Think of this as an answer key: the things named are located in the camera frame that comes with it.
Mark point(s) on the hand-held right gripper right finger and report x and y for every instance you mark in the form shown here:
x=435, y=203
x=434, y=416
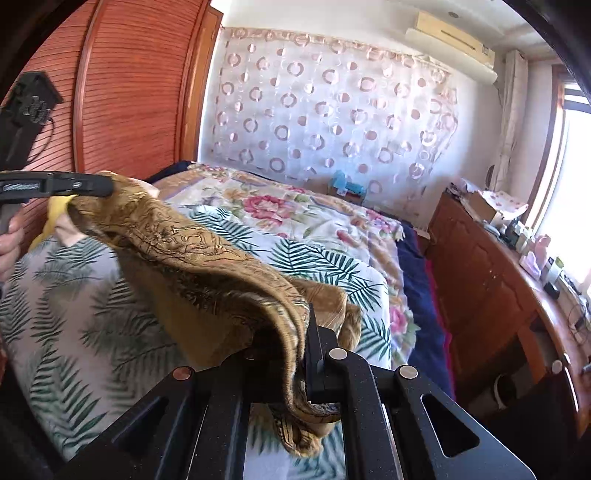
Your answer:
x=318, y=369

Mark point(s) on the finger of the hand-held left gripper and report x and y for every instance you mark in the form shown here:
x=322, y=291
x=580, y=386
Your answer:
x=55, y=184

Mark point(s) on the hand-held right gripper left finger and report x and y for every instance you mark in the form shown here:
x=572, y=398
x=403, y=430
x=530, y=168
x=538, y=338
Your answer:
x=221, y=383

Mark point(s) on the golden patterned garment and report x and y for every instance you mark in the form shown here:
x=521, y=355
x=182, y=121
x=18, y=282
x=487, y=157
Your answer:
x=184, y=258

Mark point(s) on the person's left hand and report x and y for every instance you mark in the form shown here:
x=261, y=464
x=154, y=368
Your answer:
x=9, y=249

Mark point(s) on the yellow plush toy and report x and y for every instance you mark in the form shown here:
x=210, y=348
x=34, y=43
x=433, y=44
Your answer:
x=55, y=210

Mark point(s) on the wooden wardrobe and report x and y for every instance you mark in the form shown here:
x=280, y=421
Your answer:
x=138, y=92

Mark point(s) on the palm leaf bed sheet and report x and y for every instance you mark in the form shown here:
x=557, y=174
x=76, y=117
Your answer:
x=69, y=323

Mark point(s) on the floral quilt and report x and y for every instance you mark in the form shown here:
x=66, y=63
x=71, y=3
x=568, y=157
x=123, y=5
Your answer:
x=277, y=203

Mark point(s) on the white round floor device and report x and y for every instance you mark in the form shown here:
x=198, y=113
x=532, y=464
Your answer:
x=503, y=390

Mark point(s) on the wooden cabinet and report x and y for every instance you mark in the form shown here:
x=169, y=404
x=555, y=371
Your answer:
x=480, y=277

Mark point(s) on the blue toy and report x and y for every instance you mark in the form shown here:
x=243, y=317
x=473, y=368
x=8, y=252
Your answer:
x=344, y=182

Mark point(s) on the cardboard box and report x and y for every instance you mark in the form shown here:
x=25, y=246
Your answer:
x=480, y=207

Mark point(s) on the dark rounded object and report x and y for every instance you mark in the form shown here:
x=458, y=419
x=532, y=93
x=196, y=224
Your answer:
x=545, y=415

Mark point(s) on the pink bottle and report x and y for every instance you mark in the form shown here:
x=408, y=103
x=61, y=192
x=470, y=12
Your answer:
x=538, y=254

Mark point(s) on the circle patterned sheer curtain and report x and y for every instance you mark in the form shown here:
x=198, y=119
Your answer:
x=323, y=115

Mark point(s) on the window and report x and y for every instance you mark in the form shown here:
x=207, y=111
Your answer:
x=572, y=184

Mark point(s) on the patterned window curtain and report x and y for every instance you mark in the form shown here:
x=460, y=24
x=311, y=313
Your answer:
x=512, y=115

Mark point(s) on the white air conditioner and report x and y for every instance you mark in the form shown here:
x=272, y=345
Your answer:
x=452, y=50

